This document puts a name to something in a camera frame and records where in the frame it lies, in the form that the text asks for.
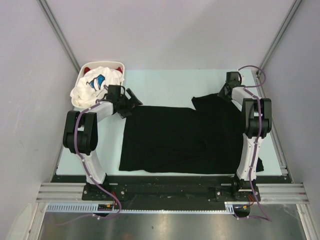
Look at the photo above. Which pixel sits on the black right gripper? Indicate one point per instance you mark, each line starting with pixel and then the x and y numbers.
pixel 221 94

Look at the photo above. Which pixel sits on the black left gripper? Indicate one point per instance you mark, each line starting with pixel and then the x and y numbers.
pixel 133 99

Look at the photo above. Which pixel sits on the white plastic laundry basket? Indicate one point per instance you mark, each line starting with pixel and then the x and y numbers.
pixel 96 64

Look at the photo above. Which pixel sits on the black t shirt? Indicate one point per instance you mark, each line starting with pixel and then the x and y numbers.
pixel 206 139

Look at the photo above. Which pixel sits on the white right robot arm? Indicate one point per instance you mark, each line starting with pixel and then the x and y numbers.
pixel 256 121

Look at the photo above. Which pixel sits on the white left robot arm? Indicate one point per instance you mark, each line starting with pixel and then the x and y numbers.
pixel 81 128

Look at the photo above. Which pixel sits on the white t shirt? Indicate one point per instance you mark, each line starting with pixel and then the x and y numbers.
pixel 94 85

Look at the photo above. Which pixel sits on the red t shirt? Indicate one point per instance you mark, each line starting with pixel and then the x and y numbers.
pixel 87 69

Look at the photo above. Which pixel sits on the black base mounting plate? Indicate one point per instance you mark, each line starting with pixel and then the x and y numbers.
pixel 173 192

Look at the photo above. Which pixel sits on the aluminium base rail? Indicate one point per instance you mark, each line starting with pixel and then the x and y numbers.
pixel 282 193

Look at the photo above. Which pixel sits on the right aluminium frame post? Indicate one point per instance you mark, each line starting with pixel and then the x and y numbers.
pixel 294 8

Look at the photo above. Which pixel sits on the aluminium frame post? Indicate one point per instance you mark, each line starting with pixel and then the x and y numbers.
pixel 49 15
pixel 294 8

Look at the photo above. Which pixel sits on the slotted white cable duct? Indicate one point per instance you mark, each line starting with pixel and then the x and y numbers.
pixel 104 208

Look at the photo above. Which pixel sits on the left aluminium frame post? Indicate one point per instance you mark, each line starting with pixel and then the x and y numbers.
pixel 49 15

